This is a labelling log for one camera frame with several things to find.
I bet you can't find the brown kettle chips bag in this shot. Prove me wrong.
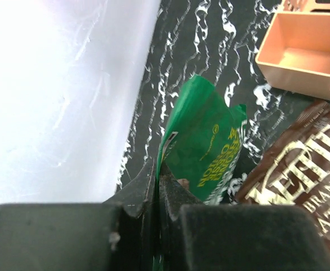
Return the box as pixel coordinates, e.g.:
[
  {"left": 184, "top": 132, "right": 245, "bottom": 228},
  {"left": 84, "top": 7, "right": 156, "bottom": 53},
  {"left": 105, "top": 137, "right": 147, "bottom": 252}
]
[{"left": 235, "top": 101, "right": 330, "bottom": 250}]

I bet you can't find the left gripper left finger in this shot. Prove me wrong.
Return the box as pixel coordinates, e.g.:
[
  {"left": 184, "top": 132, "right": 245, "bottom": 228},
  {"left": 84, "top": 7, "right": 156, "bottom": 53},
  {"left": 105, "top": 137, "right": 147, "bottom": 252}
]
[{"left": 0, "top": 159, "right": 155, "bottom": 270}]

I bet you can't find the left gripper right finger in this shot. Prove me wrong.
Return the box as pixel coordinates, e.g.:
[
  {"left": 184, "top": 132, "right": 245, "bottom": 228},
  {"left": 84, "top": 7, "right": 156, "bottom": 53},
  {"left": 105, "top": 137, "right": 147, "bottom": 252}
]
[{"left": 159, "top": 165, "right": 330, "bottom": 270}]

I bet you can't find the orange plastic file organizer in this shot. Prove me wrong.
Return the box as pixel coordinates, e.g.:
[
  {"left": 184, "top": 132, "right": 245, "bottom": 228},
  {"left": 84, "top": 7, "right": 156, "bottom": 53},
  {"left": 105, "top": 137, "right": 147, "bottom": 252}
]
[{"left": 256, "top": 1, "right": 330, "bottom": 100}]

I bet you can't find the green chips bag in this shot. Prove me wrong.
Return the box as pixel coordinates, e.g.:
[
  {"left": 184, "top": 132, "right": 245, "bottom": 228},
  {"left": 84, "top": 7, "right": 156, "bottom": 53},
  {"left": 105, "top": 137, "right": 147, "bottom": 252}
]
[{"left": 153, "top": 75, "right": 247, "bottom": 270}]

